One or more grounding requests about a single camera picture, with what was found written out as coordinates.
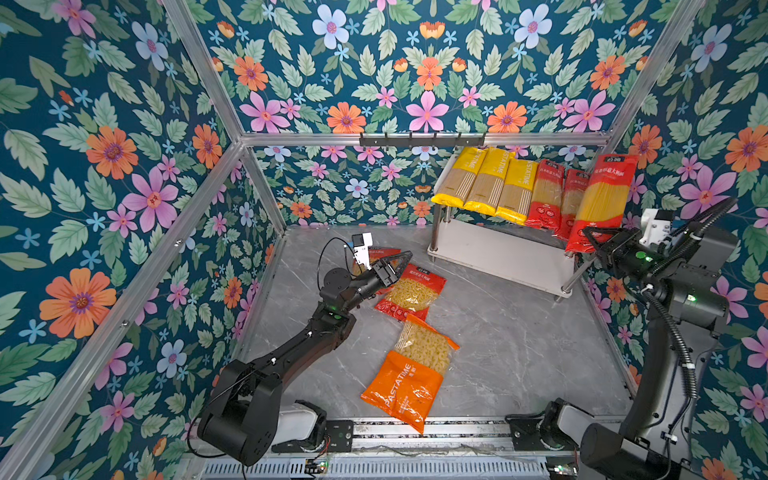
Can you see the red spaghetti bag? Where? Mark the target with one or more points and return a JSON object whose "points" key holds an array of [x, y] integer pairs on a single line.
{"points": [[576, 183], [604, 200], [545, 208]]}

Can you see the black hook rail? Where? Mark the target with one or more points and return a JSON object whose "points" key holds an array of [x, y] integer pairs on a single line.
{"points": [[411, 139]]}

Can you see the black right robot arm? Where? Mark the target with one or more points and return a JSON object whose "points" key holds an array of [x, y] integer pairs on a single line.
{"points": [[675, 271]]}

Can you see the red spaghetti bag front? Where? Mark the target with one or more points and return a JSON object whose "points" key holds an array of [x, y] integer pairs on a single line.
{"points": [[545, 208]]}

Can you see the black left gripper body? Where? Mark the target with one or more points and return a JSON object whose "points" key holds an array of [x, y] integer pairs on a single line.
{"points": [[386, 280]]}

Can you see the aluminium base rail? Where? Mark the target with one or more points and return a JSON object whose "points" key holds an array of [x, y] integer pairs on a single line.
{"points": [[383, 448]]}

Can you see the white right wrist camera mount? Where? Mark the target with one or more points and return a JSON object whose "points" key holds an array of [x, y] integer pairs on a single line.
{"points": [[655, 226]]}

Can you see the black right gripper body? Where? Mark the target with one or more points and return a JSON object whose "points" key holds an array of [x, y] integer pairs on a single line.
{"points": [[627, 256]]}

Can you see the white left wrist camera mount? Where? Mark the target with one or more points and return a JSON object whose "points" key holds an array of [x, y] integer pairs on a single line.
{"points": [[361, 243]]}

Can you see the red fusilli pasta bag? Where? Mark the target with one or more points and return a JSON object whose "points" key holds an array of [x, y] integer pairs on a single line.
{"points": [[377, 253]]}

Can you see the orange macaroni pasta bag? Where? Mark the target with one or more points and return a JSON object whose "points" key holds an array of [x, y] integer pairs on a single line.
{"points": [[411, 375]]}

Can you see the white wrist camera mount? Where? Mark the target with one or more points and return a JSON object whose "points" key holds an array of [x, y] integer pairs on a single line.
{"points": [[361, 243], [655, 226]]}

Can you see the yellow spaghetti bag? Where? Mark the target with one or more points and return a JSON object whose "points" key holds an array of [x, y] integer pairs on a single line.
{"points": [[516, 196], [457, 181], [488, 185]]}

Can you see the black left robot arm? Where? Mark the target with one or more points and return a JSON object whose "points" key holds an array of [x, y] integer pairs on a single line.
{"points": [[242, 417]]}

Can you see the white two-tier shelf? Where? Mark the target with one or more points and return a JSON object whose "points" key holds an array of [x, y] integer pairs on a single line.
{"points": [[497, 247]]}

